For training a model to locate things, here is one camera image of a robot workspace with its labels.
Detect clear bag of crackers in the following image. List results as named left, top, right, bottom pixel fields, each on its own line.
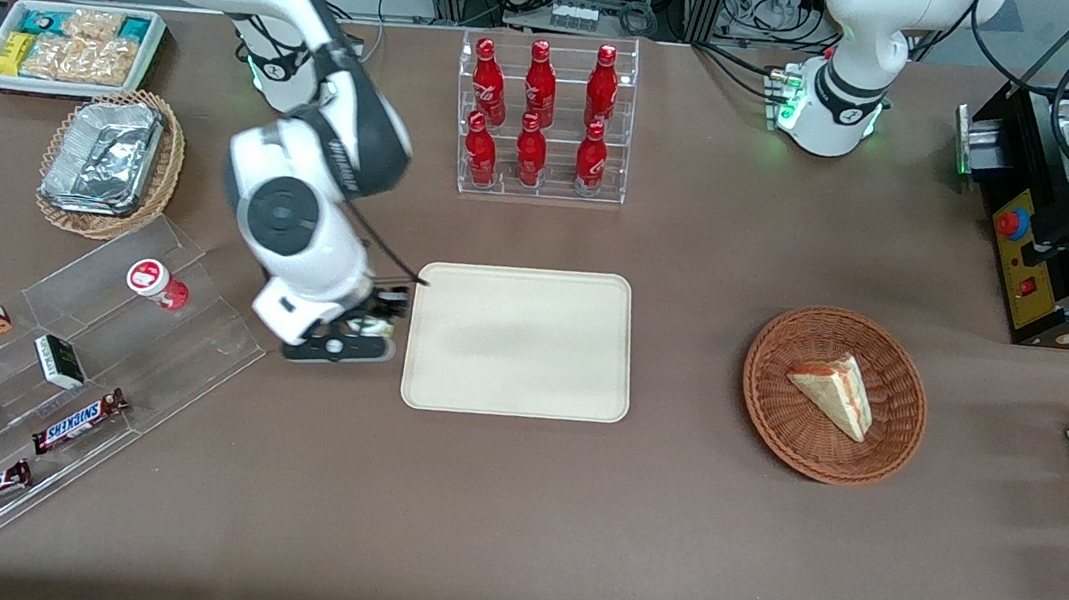
left=61, top=6, right=126, bottom=49
left=19, top=30, right=141, bottom=90

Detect clear acrylic stepped display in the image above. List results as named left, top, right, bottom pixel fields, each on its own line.
left=0, top=197, right=281, bottom=582

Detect stacked aluminium foil trays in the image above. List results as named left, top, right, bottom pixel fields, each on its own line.
left=38, top=92, right=167, bottom=222

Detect white power strip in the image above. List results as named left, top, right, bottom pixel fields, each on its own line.
left=547, top=0, right=602, bottom=35

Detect yellow snack packet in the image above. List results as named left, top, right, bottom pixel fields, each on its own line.
left=0, top=30, right=36, bottom=80

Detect cream plastic tray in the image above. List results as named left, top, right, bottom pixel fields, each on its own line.
left=397, top=251, right=646, bottom=434

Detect round brown wicker basket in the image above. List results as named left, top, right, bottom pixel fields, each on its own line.
left=732, top=298, right=939, bottom=495

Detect wrapped triangle sandwich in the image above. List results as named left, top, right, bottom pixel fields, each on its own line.
left=780, top=346, right=881, bottom=445

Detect clear acrylic bottle rack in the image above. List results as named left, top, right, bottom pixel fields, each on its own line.
left=444, top=18, right=645, bottom=213

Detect oval tan wicker basket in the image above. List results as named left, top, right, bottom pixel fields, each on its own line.
left=31, top=80, right=192, bottom=249

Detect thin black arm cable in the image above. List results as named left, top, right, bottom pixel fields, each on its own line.
left=334, top=200, right=441, bottom=290

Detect red white yogurt cup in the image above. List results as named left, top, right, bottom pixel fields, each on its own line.
left=123, top=256, right=194, bottom=315

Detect red cola bottle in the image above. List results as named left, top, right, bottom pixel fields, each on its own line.
left=511, top=111, right=553, bottom=190
left=466, top=36, right=516, bottom=128
left=518, top=38, right=564, bottom=130
left=581, top=42, right=625, bottom=132
left=460, top=109, right=504, bottom=190
left=572, top=119, right=613, bottom=199

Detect small black box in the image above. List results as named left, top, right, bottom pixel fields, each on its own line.
left=28, top=333, right=92, bottom=394

